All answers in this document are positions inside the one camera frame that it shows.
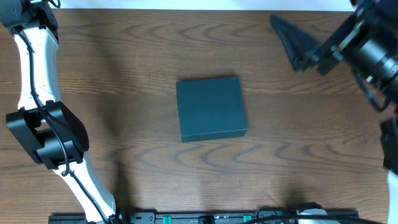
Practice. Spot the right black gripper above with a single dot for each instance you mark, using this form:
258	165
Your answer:
314	50

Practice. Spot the black gift box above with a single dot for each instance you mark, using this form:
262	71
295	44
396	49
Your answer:
211	108

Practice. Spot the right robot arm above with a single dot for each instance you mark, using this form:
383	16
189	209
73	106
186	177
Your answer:
367	41

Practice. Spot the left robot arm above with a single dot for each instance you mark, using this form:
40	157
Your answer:
43	125

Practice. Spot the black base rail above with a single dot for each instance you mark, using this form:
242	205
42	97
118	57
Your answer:
196	218

